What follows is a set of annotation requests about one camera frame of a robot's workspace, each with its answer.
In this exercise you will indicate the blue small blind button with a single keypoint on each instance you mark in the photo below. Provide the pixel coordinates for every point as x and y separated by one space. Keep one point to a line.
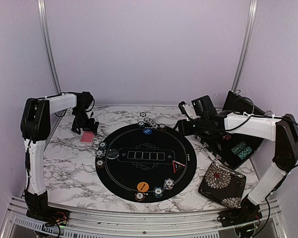
147 131

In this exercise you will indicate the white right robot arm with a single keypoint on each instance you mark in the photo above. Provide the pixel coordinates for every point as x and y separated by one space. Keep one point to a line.
281 133

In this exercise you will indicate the round black poker mat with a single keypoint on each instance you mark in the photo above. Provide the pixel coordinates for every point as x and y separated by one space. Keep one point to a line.
146 158

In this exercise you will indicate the black poker chip case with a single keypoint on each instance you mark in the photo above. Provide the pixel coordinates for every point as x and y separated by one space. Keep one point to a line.
232 150

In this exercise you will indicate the green fifty poker chip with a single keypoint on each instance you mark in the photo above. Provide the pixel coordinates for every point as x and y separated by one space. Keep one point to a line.
141 124

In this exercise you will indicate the silver dealer button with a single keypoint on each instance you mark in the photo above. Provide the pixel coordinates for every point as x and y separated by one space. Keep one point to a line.
112 154

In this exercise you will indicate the floral fabric pouch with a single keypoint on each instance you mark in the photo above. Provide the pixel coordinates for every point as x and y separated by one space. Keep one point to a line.
223 185

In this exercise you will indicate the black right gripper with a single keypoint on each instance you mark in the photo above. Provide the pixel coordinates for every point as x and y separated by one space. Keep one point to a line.
183 128

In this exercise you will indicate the red poker chip stack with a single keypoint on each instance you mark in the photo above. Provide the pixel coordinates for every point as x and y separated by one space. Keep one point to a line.
100 163

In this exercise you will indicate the red black hundred chip stack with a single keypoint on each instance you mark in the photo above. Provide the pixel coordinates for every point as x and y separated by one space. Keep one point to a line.
162 127

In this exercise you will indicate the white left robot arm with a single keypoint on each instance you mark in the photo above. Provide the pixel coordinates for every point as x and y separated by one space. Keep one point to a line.
36 128

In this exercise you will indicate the blue orange chip stack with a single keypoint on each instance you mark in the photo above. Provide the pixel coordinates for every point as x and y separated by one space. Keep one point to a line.
168 184

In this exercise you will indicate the black white poker chip stack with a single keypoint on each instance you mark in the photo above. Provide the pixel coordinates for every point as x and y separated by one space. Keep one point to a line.
99 154

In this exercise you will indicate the red playing card deck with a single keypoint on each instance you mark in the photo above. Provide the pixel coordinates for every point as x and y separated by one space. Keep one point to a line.
87 137

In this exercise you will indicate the orange big blind button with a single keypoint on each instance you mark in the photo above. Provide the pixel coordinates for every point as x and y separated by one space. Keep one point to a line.
142 186

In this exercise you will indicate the blue orange chips on marble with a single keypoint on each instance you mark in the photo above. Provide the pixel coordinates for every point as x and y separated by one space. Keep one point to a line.
150 123

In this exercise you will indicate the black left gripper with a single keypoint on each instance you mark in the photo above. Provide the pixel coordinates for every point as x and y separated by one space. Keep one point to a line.
89 127

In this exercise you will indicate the red triangular marker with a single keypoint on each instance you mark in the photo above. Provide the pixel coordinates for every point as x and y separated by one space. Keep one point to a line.
177 166

